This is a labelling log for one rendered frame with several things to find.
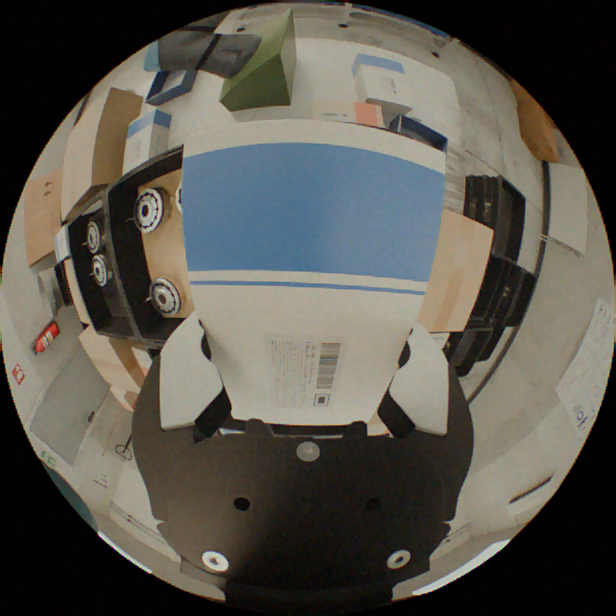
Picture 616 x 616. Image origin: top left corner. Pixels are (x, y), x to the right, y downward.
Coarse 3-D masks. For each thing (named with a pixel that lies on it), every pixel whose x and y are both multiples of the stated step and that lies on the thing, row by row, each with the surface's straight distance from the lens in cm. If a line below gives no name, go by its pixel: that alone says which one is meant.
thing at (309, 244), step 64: (256, 128) 9; (320, 128) 9; (192, 192) 10; (256, 192) 8; (320, 192) 8; (384, 192) 9; (192, 256) 10; (256, 256) 9; (320, 256) 8; (384, 256) 9; (256, 320) 10; (320, 320) 10; (384, 320) 10; (256, 384) 14; (320, 384) 13; (384, 384) 14
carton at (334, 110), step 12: (312, 108) 51; (324, 108) 51; (336, 108) 51; (348, 108) 52; (360, 108) 53; (372, 108) 54; (336, 120) 49; (348, 120) 50; (360, 120) 51; (372, 120) 52
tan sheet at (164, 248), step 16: (176, 176) 49; (176, 208) 48; (176, 224) 48; (144, 240) 56; (160, 240) 52; (176, 240) 49; (160, 256) 53; (176, 256) 50; (160, 272) 55; (176, 272) 51; (192, 304) 52
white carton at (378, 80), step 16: (352, 64) 70; (368, 64) 62; (384, 64) 65; (400, 64) 68; (368, 80) 57; (384, 80) 60; (400, 80) 62; (368, 96) 54; (384, 96) 56; (400, 96) 58; (384, 112) 61; (400, 112) 61
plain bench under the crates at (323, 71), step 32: (320, 64) 71; (416, 64) 88; (192, 96) 76; (320, 96) 62; (352, 96) 63; (416, 96) 74; (448, 96) 85; (192, 128) 68; (448, 128) 75; (448, 160) 70; (448, 192) 67
